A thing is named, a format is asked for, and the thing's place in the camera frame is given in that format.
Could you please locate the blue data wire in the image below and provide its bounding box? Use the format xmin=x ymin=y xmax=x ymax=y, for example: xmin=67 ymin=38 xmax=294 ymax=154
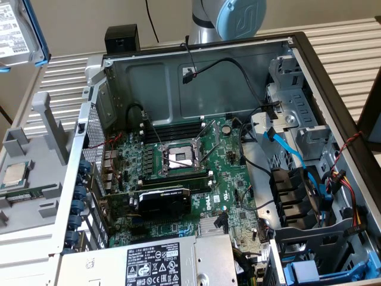
xmin=263 ymin=126 xmax=333 ymax=213

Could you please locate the red yellow black power wire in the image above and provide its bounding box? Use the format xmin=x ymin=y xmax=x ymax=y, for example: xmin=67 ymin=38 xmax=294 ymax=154
xmin=323 ymin=169 xmax=367 ymax=237

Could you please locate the silver hard disk blue carrier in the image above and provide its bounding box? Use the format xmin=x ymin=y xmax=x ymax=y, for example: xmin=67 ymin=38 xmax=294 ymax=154
xmin=0 ymin=0 xmax=51 ymax=73

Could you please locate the disk bay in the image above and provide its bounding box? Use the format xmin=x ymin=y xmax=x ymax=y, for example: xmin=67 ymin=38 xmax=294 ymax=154
xmin=267 ymin=218 xmax=381 ymax=284

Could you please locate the empty blue disk carrier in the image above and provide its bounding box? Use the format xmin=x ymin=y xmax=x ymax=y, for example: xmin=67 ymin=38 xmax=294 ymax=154
xmin=282 ymin=250 xmax=381 ymax=282

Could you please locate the CPU socket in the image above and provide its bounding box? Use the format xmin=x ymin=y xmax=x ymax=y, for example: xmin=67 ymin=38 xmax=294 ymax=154
xmin=157 ymin=139 xmax=208 ymax=178

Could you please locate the locking lever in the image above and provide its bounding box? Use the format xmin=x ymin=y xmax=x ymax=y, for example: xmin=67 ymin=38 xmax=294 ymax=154
xmin=196 ymin=119 xmax=217 ymax=143
xmin=142 ymin=110 xmax=164 ymax=147

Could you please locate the black RAM slot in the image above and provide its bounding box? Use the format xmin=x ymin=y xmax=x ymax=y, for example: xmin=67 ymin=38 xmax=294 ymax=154
xmin=190 ymin=181 xmax=214 ymax=194
xmin=144 ymin=130 xmax=205 ymax=142
xmin=139 ymin=116 xmax=206 ymax=129
xmin=144 ymin=123 xmax=205 ymax=134
xmin=139 ymin=125 xmax=206 ymax=138

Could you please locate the green Dell motherboard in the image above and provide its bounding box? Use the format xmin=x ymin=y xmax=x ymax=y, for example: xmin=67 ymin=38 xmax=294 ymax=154
xmin=101 ymin=116 xmax=276 ymax=257

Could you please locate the black graphics card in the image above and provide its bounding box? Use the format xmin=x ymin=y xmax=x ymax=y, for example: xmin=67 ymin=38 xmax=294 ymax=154
xmin=99 ymin=186 xmax=193 ymax=223

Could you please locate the open grey PC case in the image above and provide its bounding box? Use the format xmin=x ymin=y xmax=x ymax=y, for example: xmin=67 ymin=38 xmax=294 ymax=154
xmin=49 ymin=31 xmax=381 ymax=286

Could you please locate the silver finned heatsink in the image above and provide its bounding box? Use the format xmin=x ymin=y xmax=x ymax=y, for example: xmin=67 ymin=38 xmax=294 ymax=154
xmin=198 ymin=216 xmax=230 ymax=238

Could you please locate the grey power supply unit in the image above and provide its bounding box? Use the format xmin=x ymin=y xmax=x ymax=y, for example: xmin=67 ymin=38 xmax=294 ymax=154
xmin=58 ymin=234 xmax=239 ymax=286

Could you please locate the grey plastic parts rack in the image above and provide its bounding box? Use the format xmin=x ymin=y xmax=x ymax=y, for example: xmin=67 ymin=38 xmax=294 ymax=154
xmin=0 ymin=91 xmax=79 ymax=235

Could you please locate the green RAM stick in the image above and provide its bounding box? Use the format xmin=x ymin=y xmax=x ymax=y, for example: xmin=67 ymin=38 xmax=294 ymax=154
xmin=0 ymin=186 xmax=60 ymax=206

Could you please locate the silver CPU chip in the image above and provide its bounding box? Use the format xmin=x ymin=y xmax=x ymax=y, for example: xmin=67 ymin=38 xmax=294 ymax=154
xmin=0 ymin=162 xmax=34 ymax=191

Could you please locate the dark brown board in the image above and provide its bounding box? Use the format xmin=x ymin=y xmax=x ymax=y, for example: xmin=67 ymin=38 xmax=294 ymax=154
xmin=355 ymin=67 xmax=381 ymax=150

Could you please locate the black wire with connector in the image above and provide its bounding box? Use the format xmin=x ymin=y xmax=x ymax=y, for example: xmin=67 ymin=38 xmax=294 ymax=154
xmin=181 ymin=58 xmax=282 ymax=120

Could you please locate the black looped wire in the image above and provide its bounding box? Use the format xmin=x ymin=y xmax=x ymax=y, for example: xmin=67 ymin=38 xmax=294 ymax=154
xmin=126 ymin=102 xmax=150 ymax=128

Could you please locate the thin red black wire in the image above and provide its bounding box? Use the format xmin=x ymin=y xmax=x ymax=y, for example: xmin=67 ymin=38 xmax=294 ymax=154
xmin=180 ymin=42 xmax=199 ymax=77

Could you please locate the black data wire angled plug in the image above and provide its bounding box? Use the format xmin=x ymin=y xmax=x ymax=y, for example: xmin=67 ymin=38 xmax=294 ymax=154
xmin=213 ymin=210 xmax=230 ymax=235

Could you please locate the yellow black wire bundle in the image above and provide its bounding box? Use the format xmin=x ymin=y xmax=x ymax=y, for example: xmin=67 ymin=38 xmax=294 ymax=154
xmin=233 ymin=248 xmax=260 ymax=286

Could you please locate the black box-shaped bracket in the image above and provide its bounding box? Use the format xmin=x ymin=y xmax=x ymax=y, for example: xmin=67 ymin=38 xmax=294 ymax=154
xmin=104 ymin=24 xmax=141 ymax=55

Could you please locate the thin black wall cable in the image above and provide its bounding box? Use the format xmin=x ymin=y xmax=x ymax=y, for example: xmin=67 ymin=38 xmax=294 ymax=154
xmin=145 ymin=0 xmax=160 ymax=42

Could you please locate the red black twisted wire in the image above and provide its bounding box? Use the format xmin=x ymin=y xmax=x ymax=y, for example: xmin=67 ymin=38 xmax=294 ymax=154
xmin=338 ymin=130 xmax=364 ymax=173

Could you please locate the dark floor cable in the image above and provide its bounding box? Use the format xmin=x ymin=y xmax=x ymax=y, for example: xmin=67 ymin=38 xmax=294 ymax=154
xmin=0 ymin=104 xmax=13 ymax=126

